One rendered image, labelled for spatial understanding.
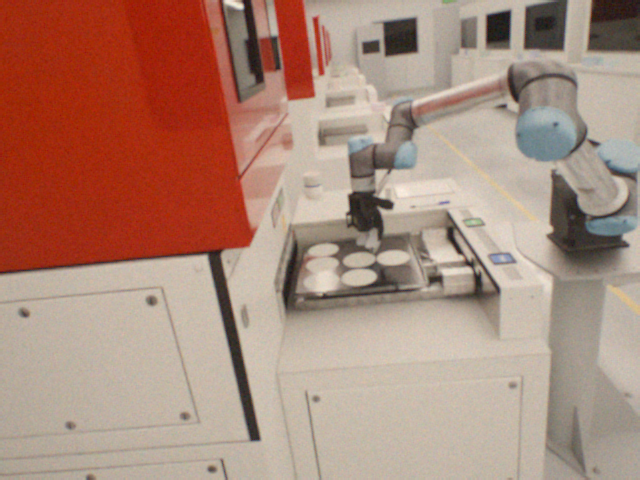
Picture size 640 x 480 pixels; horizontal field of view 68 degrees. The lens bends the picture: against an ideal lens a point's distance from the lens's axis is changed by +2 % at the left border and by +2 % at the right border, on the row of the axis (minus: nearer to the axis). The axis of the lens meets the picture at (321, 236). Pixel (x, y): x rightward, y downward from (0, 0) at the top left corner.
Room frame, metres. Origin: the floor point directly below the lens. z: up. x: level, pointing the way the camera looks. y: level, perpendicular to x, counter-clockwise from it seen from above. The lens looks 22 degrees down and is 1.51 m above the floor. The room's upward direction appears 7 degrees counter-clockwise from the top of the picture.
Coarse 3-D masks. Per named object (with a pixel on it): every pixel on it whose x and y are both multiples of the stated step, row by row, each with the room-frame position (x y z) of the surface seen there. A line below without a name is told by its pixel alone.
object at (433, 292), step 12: (420, 288) 1.15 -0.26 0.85; (432, 288) 1.15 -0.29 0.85; (300, 300) 1.17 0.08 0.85; (312, 300) 1.17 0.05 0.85; (324, 300) 1.16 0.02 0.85; (336, 300) 1.16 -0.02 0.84; (348, 300) 1.16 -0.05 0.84; (360, 300) 1.15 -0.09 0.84; (372, 300) 1.15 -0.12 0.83; (384, 300) 1.15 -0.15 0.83; (396, 300) 1.15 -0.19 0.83; (408, 300) 1.14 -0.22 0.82
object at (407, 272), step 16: (352, 240) 1.45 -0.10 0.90; (384, 240) 1.41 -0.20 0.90; (400, 240) 1.40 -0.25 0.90; (304, 256) 1.37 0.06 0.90; (320, 256) 1.35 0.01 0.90; (336, 256) 1.33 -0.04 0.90; (304, 272) 1.25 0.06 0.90; (320, 272) 1.24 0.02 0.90; (336, 272) 1.22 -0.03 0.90; (384, 272) 1.19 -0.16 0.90; (400, 272) 1.17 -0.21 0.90; (416, 272) 1.16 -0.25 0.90; (304, 288) 1.15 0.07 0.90; (336, 288) 1.13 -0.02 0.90; (352, 288) 1.11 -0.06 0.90
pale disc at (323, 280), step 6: (312, 276) 1.22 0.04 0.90; (318, 276) 1.21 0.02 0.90; (324, 276) 1.21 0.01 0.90; (330, 276) 1.20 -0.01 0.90; (336, 276) 1.20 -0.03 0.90; (306, 282) 1.18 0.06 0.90; (312, 282) 1.18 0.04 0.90; (318, 282) 1.18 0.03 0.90; (324, 282) 1.17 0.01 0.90; (330, 282) 1.17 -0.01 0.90; (336, 282) 1.16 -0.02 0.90; (312, 288) 1.14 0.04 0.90; (318, 288) 1.14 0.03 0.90; (324, 288) 1.13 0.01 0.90
